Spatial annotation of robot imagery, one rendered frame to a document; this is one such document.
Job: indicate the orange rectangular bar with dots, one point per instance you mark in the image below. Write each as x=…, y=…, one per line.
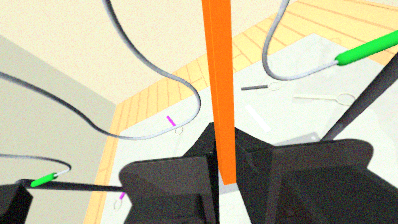
x=218, y=34

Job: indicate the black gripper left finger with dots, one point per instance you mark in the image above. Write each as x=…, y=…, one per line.
x=194, y=172

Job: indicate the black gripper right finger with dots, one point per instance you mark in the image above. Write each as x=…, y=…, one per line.
x=260, y=167

